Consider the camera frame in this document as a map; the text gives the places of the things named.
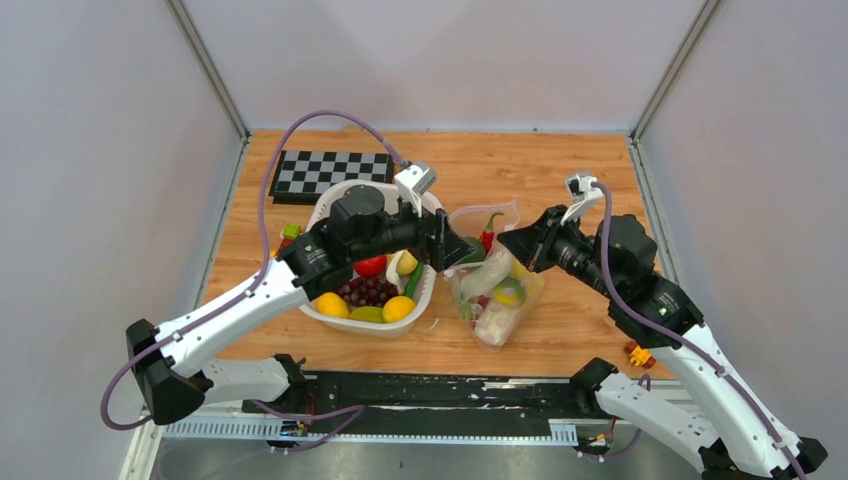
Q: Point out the yellow pear toy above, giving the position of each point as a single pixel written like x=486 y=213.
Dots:
x=406 y=263

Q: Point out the yellow lemon toy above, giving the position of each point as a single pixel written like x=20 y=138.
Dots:
x=398 y=308
x=332 y=305

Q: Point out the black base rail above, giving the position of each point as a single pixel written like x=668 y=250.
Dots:
x=418 y=403

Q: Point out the purple grapes toy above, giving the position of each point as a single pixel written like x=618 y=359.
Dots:
x=372 y=291

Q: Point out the white slotted cable duct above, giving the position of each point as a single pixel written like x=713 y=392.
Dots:
x=261 y=428

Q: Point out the yellow red toy car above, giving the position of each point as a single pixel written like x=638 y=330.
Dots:
x=638 y=356

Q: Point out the black white checkerboard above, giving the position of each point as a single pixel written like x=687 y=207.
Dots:
x=301 y=177

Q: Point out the yellow napa cabbage toy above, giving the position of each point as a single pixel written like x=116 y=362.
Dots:
x=511 y=300

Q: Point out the small lego toy left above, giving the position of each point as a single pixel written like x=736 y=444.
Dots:
x=287 y=235

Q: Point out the green yellow mango toy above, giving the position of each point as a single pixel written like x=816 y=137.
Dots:
x=370 y=314

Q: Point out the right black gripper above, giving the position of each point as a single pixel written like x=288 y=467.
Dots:
x=533 y=243

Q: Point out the clear zip top bag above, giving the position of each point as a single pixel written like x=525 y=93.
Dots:
x=470 y=221

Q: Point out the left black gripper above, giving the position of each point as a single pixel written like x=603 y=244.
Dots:
x=449 y=247

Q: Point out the white plastic basket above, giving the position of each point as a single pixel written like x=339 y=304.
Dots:
x=422 y=297

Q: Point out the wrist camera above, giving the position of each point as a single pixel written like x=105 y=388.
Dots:
x=584 y=195
x=412 y=182

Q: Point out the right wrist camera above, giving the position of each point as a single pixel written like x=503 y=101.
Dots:
x=584 y=195

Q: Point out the orange carrot toy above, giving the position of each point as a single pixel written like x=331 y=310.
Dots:
x=487 y=236

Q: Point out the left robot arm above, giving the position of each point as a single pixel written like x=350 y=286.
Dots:
x=174 y=363

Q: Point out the white eggplant toy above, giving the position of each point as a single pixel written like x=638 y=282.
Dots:
x=486 y=277

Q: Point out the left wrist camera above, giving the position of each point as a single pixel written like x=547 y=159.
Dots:
x=412 y=182

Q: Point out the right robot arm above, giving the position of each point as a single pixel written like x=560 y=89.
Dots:
x=733 y=436

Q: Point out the white garlic toy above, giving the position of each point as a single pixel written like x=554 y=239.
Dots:
x=391 y=273

